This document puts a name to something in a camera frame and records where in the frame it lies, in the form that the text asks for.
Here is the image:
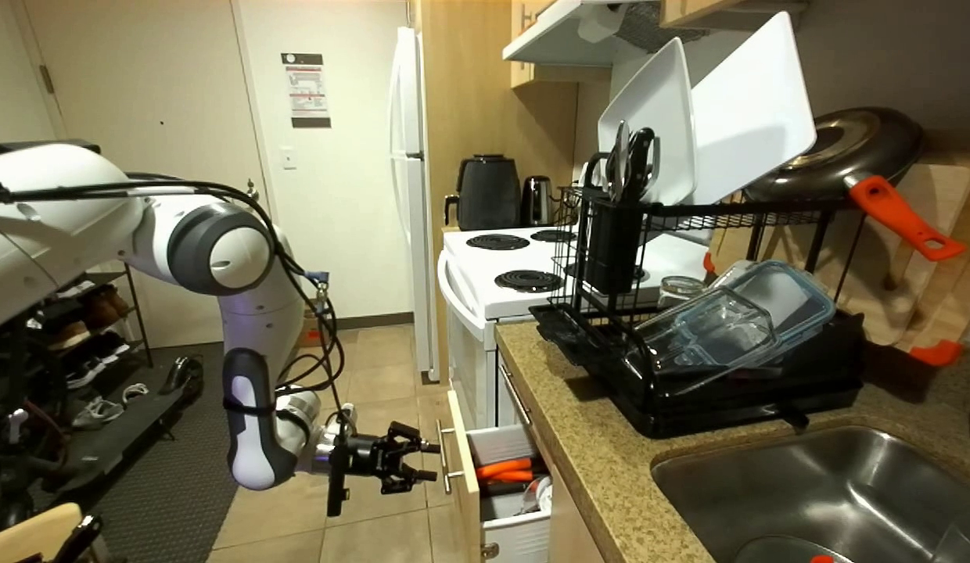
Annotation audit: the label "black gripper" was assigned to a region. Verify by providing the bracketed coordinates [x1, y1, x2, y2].
[345, 420, 444, 498]

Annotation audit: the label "wooden drawer with steel handle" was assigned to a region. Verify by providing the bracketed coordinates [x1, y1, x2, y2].
[440, 386, 558, 563]

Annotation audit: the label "white electric stove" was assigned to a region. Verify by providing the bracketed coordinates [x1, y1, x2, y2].
[436, 223, 712, 431]

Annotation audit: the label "white door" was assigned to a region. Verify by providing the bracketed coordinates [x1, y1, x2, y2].
[229, 0, 415, 323]

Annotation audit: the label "black floor mat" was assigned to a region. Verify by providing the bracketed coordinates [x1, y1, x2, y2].
[75, 346, 244, 563]

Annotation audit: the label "white refrigerator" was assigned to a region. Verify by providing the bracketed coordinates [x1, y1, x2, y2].
[388, 26, 440, 385]

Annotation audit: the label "black toaster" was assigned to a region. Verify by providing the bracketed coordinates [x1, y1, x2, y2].
[452, 152, 524, 230]

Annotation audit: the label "black electric kettle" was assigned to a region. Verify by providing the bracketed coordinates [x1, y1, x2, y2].
[518, 172, 559, 228]

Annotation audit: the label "black utensil caddy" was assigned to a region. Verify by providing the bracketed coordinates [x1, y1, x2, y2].
[582, 152, 652, 299]

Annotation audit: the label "black metal shoe rack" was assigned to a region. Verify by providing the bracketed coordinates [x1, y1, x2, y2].
[13, 262, 158, 420]

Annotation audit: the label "clear glass food container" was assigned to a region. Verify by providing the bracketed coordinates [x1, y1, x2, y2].
[635, 260, 838, 395]

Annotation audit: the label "utensils in caddy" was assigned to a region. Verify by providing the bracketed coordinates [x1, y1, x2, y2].
[607, 121, 659, 199]

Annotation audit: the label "paper notice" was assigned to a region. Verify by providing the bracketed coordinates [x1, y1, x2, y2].
[277, 50, 333, 130]

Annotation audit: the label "stainless steel sink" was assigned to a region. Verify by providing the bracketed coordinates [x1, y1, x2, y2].
[652, 420, 970, 563]

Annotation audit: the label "white range hood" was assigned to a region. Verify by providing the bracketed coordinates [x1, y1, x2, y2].
[501, 0, 674, 72]

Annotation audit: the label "wooden cutting board orange corners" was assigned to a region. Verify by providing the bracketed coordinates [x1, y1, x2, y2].
[712, 152, 970, 368]

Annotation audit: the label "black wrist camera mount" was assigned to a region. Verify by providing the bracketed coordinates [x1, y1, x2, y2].
[326, 413, 352, 518]

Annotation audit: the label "orange handled tool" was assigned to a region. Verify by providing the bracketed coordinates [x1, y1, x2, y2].
[476, 456, 537, 493]

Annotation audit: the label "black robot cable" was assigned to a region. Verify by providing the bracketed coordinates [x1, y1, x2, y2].
[0, 172, 351, 442]

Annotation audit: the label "black wire dish rack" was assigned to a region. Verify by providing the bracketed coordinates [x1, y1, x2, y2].
[527, 151, 869, 442]

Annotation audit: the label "wooden chair black frame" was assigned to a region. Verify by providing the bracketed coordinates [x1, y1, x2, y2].
[0, 501, 104, 563]

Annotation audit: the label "black pan orange handle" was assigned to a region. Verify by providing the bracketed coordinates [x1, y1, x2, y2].
[740, 107, 966, 262]

